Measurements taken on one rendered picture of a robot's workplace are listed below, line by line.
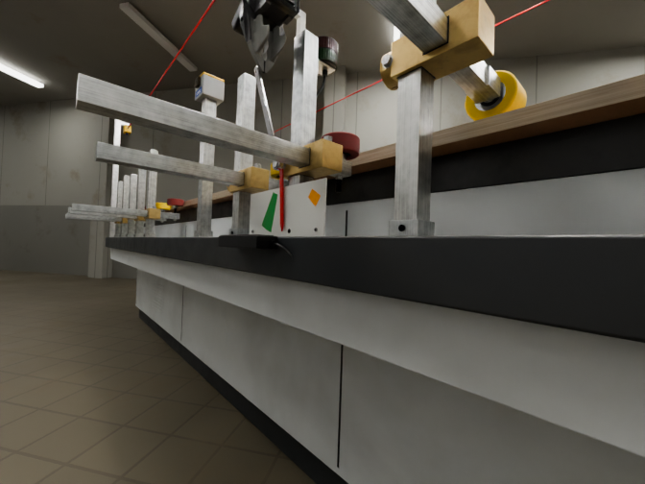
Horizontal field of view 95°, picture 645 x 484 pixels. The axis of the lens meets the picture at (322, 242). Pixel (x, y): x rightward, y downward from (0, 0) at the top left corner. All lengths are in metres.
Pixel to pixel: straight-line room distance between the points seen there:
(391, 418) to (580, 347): 0.48
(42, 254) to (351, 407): 7.41
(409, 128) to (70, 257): 7.11
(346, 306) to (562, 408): 0.29
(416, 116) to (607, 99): 0.24
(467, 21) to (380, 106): 4.49
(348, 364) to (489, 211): 0.48
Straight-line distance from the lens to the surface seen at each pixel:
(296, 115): 0.64
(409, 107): 0.45
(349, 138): 0.61
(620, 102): 0.54
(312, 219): 0.52
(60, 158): 7.77
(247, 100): 0.87
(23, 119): 8.78
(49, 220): 7.77
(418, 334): 0.43
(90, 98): 0.44
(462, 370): 0.41
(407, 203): 0.41
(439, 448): 0.73
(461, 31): 0.45
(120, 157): 0.69
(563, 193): 0.57
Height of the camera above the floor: 0.68
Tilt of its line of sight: 1 degrees up
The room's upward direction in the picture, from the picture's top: 2 degrees clockwise
